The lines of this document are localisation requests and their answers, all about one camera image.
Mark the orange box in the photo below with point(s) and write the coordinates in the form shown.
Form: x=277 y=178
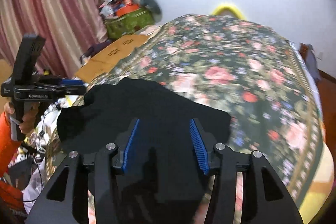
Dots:
x=127 y=9

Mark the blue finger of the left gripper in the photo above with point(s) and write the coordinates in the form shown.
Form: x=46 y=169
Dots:
x=71 y=82

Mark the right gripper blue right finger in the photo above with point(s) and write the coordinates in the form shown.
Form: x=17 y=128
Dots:
x=203 y=144

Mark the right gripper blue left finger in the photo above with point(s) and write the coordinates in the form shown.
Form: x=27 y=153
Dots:
x=125 y=142

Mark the black t-shirt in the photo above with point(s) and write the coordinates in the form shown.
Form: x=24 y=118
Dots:
x=162 y=183

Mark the green storage box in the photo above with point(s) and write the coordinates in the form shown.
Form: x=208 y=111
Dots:
x=129 y=23

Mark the pink striped curtain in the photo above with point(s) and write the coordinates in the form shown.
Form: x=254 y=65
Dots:
x=69 y=27

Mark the left hand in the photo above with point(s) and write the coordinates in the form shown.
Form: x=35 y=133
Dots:
x=28 y=119

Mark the purple bag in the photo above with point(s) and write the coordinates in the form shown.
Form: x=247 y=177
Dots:
x=311 y=64

